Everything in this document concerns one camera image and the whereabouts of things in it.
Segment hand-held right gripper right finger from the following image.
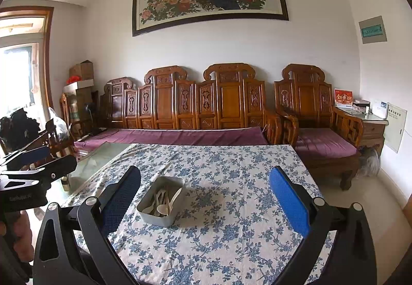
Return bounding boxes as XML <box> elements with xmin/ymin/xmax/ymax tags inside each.
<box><xmin>269</xmin><ymin>166</ymin><xmax>378</xmax><ymax>285</ymax></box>

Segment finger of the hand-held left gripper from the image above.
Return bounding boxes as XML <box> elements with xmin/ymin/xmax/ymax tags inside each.
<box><xmin>19</xmin><ymin>156</ymin><xmax>78</xmax><ymax>189</ymax></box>
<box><xmin>5</xmin><ymin>145</ymin><xmax>52</xmax><ymax>170</ymax></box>

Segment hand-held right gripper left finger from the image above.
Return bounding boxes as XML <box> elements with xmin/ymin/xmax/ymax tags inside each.
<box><xmin>33</xmin><ymin>165</ymin><xmax>142</xmax><ymax>285</ymax></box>

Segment wooden spoons and chopsticks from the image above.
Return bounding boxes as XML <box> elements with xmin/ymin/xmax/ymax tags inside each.
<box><xmin>154</xmin><ymin>190</ymin><xmax>169</xmax><ymax>216</ymax></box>

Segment grey metal tin container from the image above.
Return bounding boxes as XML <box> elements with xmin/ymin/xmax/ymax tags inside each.
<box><xmin>136</xmin><ymin>175</ymin><xmax>185</xmax><ymax>228</ymax></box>

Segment white flat-handled spoon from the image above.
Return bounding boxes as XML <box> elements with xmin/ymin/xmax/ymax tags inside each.
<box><xmin>167</xmin><ymin>187</ymin><xmax>183</xmax><ymax>210</ymax></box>

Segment person's left hand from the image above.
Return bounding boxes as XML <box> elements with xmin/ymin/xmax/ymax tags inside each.
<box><xmin>13</xmin><ymin>210</ymin><xmax>34</xmax><ymax>261</ymax></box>

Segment dark wooden chair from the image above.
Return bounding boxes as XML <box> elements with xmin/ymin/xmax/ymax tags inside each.
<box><xmin>32</xmin><ymin>119</ymin><xmax>76</xmax><ymax>160</ymax></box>

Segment black cloth heap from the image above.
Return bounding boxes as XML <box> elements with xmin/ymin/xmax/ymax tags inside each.
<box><xmin>0</xmin><ymin>111</ymin><xmax>41</xmax><ymax>152</ymax></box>

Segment clear plastic bag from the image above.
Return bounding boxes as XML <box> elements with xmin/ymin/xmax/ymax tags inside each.
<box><xmin>48</xmin><ymin>107</ymin><xmax>70</xmax><ymax>140</ymax></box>

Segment light wooden chair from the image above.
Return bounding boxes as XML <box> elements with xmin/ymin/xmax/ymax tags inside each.
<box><xmin>59</xmin><ymin>93</ymin><xmax>73</xmax><ymax>131</ymax></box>

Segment stack of cardboard boxes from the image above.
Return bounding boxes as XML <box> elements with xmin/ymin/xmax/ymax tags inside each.
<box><xmin>66</xmin><ymin>90</ymin><xmax>97</xmax><ymax>131</ymax></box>

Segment purple armchair cushion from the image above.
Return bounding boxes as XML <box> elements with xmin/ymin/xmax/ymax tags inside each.
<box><xmin>294</xmin><ymin>128</ymin><xmax>358</xmax><ymax>157</ymax></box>

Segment blue floral tablecloth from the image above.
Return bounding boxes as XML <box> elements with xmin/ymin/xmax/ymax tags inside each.
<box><xmin>61</xmin><ymin>143</ymin><xmax>337</xmax><ymax>285</ymax></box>

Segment white flat box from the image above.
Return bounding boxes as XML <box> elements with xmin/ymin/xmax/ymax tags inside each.
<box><xmin>63</xmin><ymin>79</ymin><xmax>95</xmax><ymax>94</ymax></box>

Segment long purple sofa cushion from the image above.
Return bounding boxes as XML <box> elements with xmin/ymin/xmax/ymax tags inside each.
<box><xmin>75</xmin><ymin>127</ymin><xmax>269</xmax><ymax>152</ymax></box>

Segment grey plastic bag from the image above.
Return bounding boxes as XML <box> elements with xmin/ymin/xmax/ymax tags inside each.
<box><xmin>359</xmin><ymin>147</ymin><xmax>382</xmax><ymax>178</ymax></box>

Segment brown cardboard box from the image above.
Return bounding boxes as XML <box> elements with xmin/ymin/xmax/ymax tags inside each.
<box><xmin>69</xmin><ymin>60</ymin><xmax>95</xmax><ymax>81</ymax></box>

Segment carved wooden armchair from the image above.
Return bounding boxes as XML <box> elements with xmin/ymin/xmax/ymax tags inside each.
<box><xmin>274</xmin><ymin>63</ymin><xmax>364</xmax><ymax>191</ymax></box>

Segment wooden side table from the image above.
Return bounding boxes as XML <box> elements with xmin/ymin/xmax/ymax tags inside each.
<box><xmin>352</xmin><ymin>111</ymin><xmax>388</xmax><ymax>157</ymax></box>

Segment red printed box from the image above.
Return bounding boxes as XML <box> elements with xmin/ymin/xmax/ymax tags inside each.
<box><xmin>334</xmin><ymin>88</ymin><xmax>355</xmax><ymax>108</ymax></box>

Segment tissue box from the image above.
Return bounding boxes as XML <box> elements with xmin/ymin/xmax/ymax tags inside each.
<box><xmin>352</xmin><ymin>99</ymin><xmax>371</xmax><ymax>113</ymax></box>

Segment carved wooden sofa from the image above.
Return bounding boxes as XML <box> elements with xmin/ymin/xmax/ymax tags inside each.
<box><xmin>72</xmin><ymin>63</ymin><xmax>284</xmax><ymax>160</ymax></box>

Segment white desk device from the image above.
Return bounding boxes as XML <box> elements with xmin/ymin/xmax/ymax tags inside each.
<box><xmin>370</xmin><ymin>100</ymin><xmax>388</xmax><ymax>120</ymax></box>

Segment wooden door frame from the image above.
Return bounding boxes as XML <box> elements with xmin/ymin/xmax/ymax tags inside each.
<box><xmin>0</xmin><ymin>6</ymin><xmax>55</xmax><ymax>112</ymax></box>

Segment white wall panel door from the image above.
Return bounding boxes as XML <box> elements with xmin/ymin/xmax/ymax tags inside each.
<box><xmin>383</xmin><ymin>102</ymin><xmax>408</xmax><ymax>153</ymax></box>

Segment grey wall box green label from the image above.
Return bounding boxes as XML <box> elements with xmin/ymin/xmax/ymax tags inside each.
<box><xmin>359</xmin><ymin>16</ymin><xmax>387</xmax><ymax>45</ymax></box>

